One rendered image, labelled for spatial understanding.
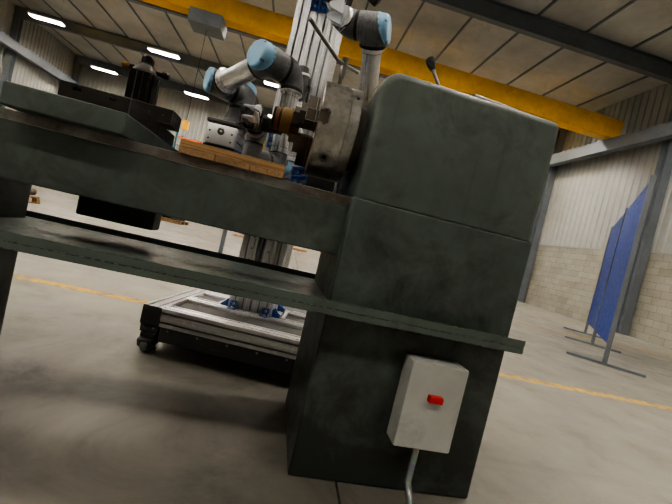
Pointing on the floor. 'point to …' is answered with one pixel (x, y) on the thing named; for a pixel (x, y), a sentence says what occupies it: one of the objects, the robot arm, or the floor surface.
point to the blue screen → (616, 276)
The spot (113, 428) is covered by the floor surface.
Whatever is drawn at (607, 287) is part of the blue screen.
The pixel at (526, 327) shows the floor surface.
